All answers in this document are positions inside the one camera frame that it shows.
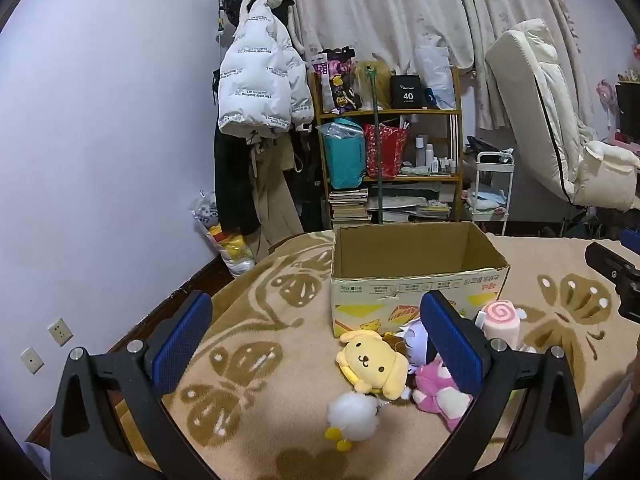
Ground printed cardboard box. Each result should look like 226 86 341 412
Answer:
330 221 512 339

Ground black box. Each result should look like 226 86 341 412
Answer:
390 75 428 109

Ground cream recliner chair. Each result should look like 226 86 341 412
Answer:
484 19 640 211

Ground green pole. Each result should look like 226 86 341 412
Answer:
364 62 388 226

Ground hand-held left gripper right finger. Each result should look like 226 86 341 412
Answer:
419 290 586 480

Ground light blue cloth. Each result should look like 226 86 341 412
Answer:
462 187 506 211

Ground black coat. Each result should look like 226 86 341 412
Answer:
214 120 261 236

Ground white puffer jacket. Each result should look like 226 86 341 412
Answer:
216 0 316 138

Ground wooden shelf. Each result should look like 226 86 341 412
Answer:
307 65 463 233

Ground pink swirl roll plush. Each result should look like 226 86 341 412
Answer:
472 300 528 353

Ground floral curtain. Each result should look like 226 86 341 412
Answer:
272 0 601 131

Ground beige pants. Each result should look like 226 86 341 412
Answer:
247 130 306 261

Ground plastic bag of toys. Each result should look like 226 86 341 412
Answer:
190 191 258 278

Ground purple-haired plush doll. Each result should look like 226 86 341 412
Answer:
397 321 441 376

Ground purple printed bag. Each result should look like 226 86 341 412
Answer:
312 49 361 113

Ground white plastic bag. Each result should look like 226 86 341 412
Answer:
414 45 458 110

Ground wall socket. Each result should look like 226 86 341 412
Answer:
47 317 74 347

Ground teal bag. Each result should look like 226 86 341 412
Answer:
320 119 366 190

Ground yellow dog plush toy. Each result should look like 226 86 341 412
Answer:
335 327 412 402

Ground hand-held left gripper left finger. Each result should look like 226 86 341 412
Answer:
50 290 214 480

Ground blond wig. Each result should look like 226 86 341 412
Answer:
350 60 396 111

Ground red patterned bag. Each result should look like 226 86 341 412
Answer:
363 122 408 178

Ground white fluffy chick plush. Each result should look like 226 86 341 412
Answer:
324 391 383 452

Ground group of small bottles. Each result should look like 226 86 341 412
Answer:
414 134 458 176

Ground pile of magazines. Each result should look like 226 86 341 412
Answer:
367 195 453 224

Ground pink plush toy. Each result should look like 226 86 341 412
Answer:
411 355 476 433

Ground black hat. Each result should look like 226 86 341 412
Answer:
222 0 296 26

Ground white trolley cart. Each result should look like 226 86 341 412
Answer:
462 136 516 236

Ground stack of books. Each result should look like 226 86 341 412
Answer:
327 187 373 231

